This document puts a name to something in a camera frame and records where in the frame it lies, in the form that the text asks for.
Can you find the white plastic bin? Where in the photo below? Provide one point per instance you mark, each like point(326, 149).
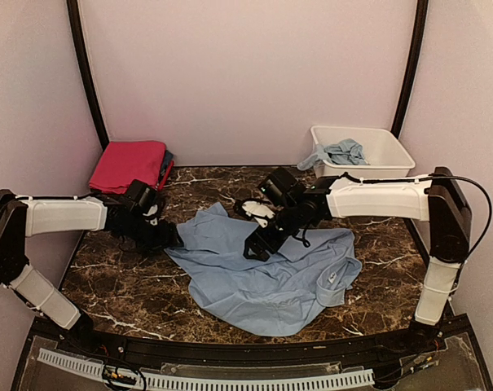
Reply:
point(386, 157)

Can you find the white slotted cable duct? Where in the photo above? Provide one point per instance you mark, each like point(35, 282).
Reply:
point(190, 377)

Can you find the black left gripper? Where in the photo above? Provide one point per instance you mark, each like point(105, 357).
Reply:
point(167, 238)

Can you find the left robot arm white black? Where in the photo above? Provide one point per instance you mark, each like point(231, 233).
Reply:
point(24, 216)

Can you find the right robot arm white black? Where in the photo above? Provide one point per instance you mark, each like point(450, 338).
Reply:
point(436, 199)

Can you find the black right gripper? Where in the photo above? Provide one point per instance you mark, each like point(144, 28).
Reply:
point(253, 239)

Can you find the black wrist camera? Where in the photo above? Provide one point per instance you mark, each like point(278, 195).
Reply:
point(139, 197)
point(281, 188)

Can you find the right black frame post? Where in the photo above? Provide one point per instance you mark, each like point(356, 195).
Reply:
point(411, 67)

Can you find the folded red garment underneath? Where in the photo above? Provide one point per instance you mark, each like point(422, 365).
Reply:
point(164, 173)

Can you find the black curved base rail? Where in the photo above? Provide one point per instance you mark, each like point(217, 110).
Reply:
point(143, 352)

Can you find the left black frame post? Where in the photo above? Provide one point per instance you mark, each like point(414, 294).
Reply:
point(79, 42)

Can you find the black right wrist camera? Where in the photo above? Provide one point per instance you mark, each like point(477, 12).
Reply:
point(281, 188)

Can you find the crumpled blue cloth in bin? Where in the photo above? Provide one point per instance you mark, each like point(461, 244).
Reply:
point(346, 152)

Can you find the light blue button shirt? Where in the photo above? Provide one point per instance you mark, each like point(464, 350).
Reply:
point(273, 298)

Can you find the folded pink red garment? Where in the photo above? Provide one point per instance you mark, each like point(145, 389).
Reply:
point(123, 162)

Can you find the folded dark blue garment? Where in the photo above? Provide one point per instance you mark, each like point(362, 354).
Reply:
point(167, 160)

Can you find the black frame post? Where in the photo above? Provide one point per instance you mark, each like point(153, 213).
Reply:
point(79, 42)
point(411, 67)

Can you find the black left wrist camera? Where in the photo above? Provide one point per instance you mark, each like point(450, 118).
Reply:
point(139, 197)

